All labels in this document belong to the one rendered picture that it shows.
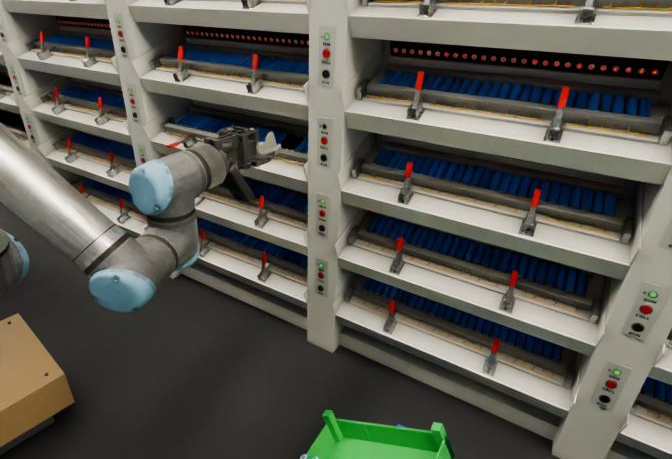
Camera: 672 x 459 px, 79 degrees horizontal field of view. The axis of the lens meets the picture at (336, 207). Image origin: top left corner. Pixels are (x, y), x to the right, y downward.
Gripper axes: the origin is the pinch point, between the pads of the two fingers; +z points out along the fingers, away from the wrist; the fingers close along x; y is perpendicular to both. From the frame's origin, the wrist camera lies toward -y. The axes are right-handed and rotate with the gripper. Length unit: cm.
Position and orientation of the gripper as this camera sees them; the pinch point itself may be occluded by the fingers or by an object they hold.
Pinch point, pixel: (271, 147)
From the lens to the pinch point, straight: 104.3
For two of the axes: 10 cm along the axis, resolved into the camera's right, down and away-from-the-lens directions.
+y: 0.3, -8.9, -4.5
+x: -8.7, -2.4, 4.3
